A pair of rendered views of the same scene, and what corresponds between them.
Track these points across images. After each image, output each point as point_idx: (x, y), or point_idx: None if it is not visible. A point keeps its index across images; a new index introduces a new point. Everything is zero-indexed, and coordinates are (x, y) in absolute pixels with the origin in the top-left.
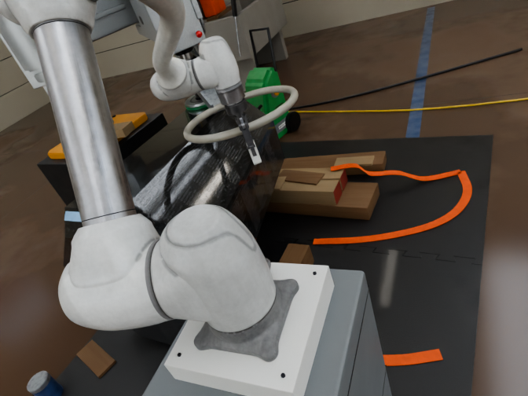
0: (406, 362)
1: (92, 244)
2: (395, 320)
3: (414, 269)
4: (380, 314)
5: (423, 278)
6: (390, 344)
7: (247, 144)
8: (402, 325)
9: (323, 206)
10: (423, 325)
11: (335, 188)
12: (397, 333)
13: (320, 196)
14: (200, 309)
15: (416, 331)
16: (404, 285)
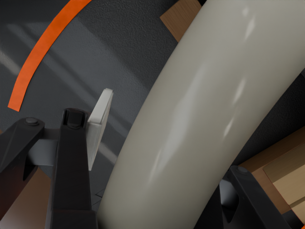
0: (19, 78)
1: None
2: (67, 102)
3: (112, 160)
4: (83, 95)
5: (97, 158)
6: (46, 78)
7: (0, 136)
8: (59, 103)
9: (280, 154)
10: (48, 119)
11: (277, 190)
12: (53, 93)
13: (288, 164)
14: None
15: (46, 109)
16: (101, 139)
